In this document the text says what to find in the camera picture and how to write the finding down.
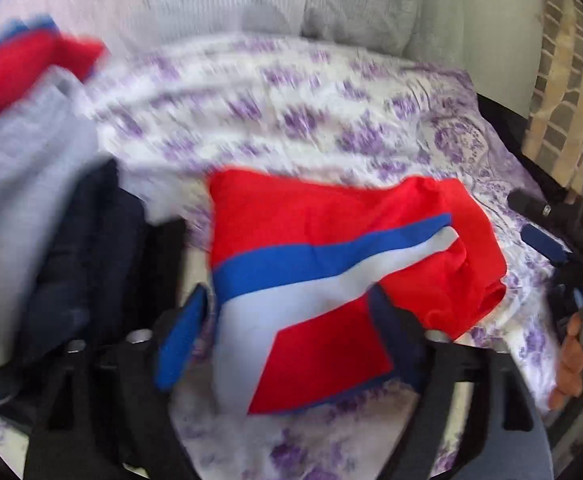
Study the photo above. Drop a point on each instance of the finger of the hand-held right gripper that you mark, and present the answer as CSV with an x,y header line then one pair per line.
x,y
544,242
526,204

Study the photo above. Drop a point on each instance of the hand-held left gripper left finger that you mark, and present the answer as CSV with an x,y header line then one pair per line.
x,y
181,335

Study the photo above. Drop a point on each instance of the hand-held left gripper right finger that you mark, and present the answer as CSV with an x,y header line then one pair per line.
x,y
396,340

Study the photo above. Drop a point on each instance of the red blue white sweater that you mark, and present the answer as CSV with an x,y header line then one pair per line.
x,y
321,210

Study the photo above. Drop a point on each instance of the folded dark navy pants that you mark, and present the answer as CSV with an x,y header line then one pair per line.
x,y
86,260

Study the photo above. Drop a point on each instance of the folded grey pants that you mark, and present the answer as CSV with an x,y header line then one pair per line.
x,y
21,160

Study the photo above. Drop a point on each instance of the folded blue red pants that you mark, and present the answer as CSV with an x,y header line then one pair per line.
x,y
11,70

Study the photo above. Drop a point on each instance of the person's right hand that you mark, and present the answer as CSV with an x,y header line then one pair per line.
x,y
571,365

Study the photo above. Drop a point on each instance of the checked curtain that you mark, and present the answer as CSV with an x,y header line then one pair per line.
x,y
566,85

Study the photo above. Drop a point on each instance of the purple floral bed sheet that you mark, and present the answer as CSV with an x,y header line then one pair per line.
x,y
296,110

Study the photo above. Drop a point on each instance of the white lace cover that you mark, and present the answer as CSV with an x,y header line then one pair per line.
x,y
196,0

